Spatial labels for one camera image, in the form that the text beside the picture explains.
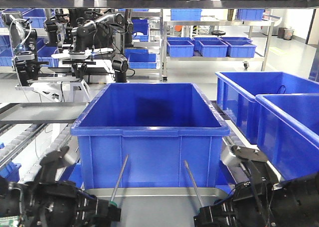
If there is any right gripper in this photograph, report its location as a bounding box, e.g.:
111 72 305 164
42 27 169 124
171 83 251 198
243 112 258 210
193 145 279 227

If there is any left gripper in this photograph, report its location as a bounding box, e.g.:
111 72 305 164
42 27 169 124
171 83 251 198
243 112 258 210
24 146 121 227

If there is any green-handled screwdriver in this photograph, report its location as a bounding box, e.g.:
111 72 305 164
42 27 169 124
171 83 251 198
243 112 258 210
109 154 129 207
183 160 204 208

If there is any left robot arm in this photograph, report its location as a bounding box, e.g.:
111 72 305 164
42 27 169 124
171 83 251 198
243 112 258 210
0 146 121 227

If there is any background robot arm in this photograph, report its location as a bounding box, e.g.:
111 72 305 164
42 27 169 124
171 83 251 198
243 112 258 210
62 10 134 83

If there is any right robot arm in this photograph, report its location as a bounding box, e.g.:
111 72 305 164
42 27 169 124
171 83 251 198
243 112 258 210
193 145 319 227

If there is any metal tray under bin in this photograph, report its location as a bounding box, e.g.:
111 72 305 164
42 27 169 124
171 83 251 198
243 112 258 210
83 186 227 227

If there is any blue bin in front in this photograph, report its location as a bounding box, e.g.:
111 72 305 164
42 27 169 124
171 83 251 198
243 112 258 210
71 83 230 189

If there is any blue bin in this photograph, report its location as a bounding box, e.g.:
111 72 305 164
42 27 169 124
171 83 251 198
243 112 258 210
256 94 319 180
215 71 319 145
71 83 230 189

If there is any blue bin right near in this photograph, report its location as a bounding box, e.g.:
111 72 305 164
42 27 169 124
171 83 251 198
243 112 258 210
256 94 319 180

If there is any blue bin right far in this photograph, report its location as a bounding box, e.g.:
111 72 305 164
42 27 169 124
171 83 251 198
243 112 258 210
215 71 319 145

